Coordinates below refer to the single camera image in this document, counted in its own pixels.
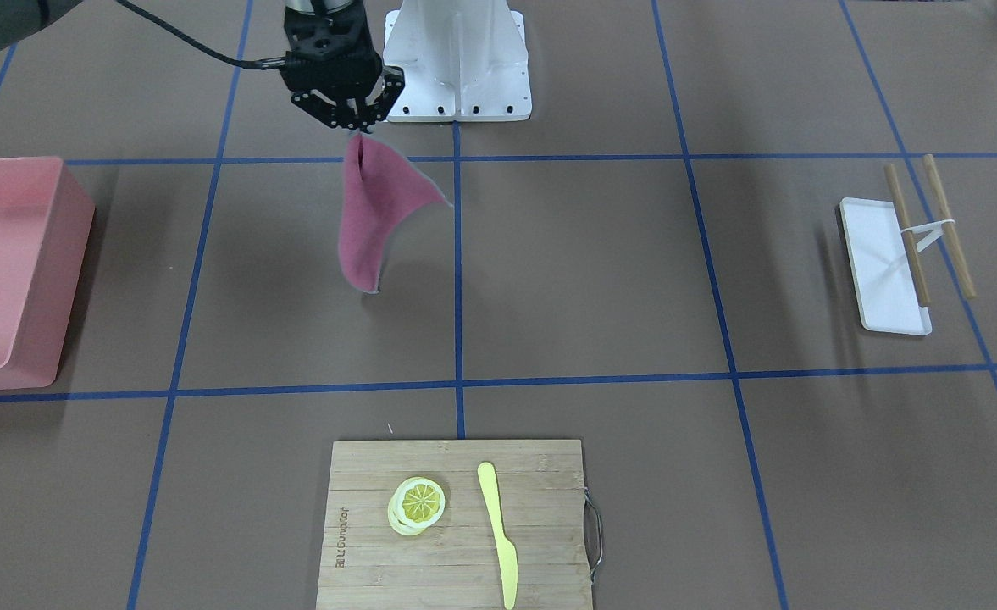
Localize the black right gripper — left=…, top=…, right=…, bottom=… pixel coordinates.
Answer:
left=281, top=1, right=406, bottom=134

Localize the grey and pink cloth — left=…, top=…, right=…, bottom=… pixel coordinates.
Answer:
left=338, top=131, right=451, bottom=294

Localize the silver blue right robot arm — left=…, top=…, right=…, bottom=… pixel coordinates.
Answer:
left=0, top=1, right=406, bottom=134

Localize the pink plastic bin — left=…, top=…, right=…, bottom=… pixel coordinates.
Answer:
left=0, top=156, right=95, bottom=391

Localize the yellow lemon slice toy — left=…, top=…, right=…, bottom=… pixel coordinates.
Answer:
left=386, top=476, right=446, bottom=536

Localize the bamboo cutting board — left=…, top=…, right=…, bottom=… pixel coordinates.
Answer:
left=315, top=440, right=594, bottom=609

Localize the yellow plastic knife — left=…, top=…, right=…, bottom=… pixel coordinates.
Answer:
left=476, top=461, right=520, bottom=609

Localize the inner wooden rack bar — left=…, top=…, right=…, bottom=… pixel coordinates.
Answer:
left=883, top=164, right=931, bottom=308

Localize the wooden rack bar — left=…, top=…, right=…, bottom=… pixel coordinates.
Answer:
left=922, top=153, right=978, bottom=300
left=883, top=164, right=931, bottom=308

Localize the white rack base tray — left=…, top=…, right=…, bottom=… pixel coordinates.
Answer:
left=839, top=197, right=932, bottom=336

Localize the outer wooden rack bar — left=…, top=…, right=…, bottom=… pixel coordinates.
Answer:
left=922, top=153, right=978, bottom=300

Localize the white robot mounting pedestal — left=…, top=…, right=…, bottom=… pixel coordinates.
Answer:
left=382, top=1, right=533, bottom=123

